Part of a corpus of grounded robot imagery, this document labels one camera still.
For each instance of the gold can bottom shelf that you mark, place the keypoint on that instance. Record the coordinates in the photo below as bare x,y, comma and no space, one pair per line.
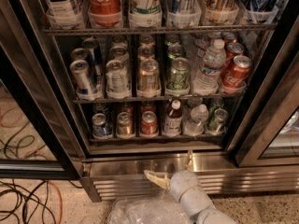
125,127

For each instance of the clear water bottle bottom shelf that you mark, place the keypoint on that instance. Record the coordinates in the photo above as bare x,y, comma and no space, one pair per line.
194,120

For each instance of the brown tea bottle white cap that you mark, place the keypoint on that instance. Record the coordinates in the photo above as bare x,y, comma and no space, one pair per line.
172,118

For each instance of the copper can middle shelf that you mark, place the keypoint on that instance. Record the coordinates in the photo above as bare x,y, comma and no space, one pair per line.
148,79

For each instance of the blue can bottom shelf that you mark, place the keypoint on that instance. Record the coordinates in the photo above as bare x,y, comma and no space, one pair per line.
101,127

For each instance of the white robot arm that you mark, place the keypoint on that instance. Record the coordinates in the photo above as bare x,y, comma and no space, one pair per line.
211,215

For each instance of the silver blue can middle shelf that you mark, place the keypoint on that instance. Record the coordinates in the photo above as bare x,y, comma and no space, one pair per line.
86,88

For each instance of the white tea carton top shelf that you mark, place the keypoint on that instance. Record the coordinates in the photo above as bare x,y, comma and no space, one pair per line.
64,14

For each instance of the clear water bottle middle shelf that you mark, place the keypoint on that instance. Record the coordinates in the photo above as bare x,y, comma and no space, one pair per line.
206,78

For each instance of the white silver can middle shelf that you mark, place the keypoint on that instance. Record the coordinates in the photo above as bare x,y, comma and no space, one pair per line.
118,85

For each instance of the glass fridge door right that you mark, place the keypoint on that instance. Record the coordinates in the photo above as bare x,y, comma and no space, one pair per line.
265,145

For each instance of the clear plastic bag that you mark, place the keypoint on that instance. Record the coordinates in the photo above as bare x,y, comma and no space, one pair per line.
160,209

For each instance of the red coke can bottom shelf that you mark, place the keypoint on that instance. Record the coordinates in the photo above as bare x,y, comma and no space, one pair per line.
149,123

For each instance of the red coke can middle shelf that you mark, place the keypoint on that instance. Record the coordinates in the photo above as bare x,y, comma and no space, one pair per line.
236,72

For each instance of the clear water bottle shelf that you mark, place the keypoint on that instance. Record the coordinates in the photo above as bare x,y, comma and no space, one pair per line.
194,120
206,78

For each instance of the red coke can behind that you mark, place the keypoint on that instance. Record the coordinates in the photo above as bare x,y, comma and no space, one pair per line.
148,106

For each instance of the glass fridge door left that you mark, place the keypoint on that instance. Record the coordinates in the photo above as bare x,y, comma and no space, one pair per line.
28,149

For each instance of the glass fridge door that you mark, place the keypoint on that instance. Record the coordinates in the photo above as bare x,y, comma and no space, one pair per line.
265,145
28,149

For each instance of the green can bottom shelf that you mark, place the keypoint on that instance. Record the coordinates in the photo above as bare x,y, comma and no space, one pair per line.
216,124

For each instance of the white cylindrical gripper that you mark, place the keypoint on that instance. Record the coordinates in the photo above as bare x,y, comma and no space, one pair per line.
184,182

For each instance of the green can shelf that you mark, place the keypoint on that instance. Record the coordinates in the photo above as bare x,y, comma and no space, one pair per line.
216,124
177,77

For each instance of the large coke bottle top shelf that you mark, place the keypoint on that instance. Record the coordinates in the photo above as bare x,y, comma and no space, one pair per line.
103,9

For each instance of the green white bottle top shelf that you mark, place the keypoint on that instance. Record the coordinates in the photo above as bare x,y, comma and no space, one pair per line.
145,13

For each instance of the stainless steel fridge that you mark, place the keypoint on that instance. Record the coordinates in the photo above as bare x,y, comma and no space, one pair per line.
266,31

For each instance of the red coke can shelf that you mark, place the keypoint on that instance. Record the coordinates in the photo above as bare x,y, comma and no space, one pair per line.
236,72
149,123

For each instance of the green can middle shelf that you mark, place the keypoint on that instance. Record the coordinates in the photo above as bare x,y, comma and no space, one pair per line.
177,77

